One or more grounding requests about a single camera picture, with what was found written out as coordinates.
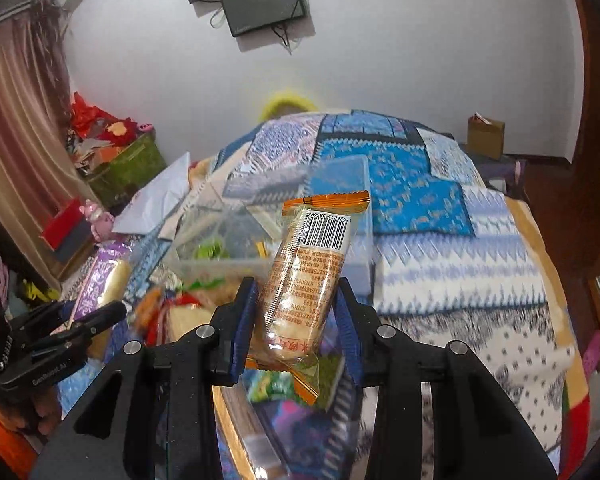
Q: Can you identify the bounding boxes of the black monitor cable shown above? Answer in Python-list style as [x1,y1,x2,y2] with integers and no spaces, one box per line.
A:
[271,20,295,55]

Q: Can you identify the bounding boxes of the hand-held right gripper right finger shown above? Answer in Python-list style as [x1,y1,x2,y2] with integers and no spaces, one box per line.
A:
[332,276,561,480]

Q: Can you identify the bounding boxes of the grey cloth bag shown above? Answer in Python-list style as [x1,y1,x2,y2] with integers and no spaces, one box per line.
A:
[472,155,526,186]

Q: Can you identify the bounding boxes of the red box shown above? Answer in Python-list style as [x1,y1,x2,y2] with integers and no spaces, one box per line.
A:
[39,197,96,261]

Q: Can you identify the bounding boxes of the white pillow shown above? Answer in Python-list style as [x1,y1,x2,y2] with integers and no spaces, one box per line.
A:
[112,151,193,236]

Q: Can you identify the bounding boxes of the pile of red decorations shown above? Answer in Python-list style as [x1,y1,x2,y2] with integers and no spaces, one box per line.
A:
[67,91,153,171]

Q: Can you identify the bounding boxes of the clear plastic container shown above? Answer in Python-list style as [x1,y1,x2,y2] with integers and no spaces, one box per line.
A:
[162,155,376,306]

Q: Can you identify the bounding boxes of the striped pink curtain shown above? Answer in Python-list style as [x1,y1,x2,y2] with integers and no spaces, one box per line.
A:
[0,0,96,281]

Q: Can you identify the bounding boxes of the pile of assorted snacks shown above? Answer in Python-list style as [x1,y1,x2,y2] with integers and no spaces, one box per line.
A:
[130,237,351,406]

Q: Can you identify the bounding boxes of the patchwork blanket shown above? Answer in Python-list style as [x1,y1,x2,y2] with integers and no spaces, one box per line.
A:
[60,107,593,480]

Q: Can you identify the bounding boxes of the orange cloth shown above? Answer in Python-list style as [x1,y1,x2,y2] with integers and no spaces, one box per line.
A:
[0,405,41,476]

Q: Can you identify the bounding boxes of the yellow foam tube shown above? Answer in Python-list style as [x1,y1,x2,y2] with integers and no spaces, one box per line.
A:
[260,89,321,121]

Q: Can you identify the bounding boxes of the brown cardboard box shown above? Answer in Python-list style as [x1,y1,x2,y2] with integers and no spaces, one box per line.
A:
[467,114,506,158]

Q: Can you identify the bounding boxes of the small black wall monitor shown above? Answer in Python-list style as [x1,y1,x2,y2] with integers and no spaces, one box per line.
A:
[219,0,308,37]

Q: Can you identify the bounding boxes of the purple cake packet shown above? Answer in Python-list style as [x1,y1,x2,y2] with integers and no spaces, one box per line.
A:
[74,240,133,328]

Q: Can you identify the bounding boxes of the pink slipper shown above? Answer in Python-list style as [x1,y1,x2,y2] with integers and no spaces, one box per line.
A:
[582,332,600,376]

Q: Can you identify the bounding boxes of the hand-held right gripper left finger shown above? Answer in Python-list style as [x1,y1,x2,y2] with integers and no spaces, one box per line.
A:
[30,276,261,480]

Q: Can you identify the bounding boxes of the white curtain rail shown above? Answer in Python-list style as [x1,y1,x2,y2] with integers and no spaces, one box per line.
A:
[0,2,36,33]

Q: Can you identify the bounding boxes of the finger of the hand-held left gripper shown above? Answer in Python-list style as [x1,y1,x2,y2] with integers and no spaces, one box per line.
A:
[11,300,77,337]
[49,301,129,350]

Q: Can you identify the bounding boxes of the orange-ended rice cracker packet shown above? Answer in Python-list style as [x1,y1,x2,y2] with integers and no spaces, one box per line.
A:
[245,191,371,407]

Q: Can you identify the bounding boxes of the pink toy figure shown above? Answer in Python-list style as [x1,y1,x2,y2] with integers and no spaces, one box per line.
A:
[79,200,115,241]

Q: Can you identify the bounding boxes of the green storage basket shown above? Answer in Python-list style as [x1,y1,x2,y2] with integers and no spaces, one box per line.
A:
[87,130,168,208]

